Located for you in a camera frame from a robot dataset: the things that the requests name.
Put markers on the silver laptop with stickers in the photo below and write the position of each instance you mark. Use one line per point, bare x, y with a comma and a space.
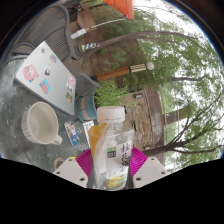
50, 83

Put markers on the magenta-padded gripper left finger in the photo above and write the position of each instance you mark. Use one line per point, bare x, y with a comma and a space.
71, 170

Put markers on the green plant in blue pot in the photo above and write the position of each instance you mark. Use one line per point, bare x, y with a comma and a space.
86, 108

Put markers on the orange patio umbrella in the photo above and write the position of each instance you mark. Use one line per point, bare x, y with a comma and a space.
121, 6

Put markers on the beige tape roll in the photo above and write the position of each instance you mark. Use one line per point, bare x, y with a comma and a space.
56, 163

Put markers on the wooden bench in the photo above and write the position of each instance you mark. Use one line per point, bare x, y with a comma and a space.
86, 18

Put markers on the white ribbed mug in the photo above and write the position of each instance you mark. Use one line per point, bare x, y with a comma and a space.
38, 123

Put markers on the clear plastic drink bottle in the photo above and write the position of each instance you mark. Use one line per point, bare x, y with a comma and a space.
115, 150

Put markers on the white umbrella pole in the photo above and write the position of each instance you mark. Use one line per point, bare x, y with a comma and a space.
78, 33

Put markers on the white sticker sheet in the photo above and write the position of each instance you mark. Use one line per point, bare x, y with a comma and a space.
87, 128

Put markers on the colourful sticker card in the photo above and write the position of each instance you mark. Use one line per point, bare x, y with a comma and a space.
71, 133

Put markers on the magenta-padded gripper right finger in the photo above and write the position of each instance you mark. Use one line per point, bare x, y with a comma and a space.
150, 170

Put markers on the blue yellow striped cone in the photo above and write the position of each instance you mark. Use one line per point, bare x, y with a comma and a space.
88, 47

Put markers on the wall lamp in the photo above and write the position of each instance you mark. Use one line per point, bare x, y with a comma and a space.
147, 147
138, 96

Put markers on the tree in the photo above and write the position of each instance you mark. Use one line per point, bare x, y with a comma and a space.
166, 145
143, 35

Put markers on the wooden lamp post with globe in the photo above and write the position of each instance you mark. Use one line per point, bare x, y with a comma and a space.
113, 73

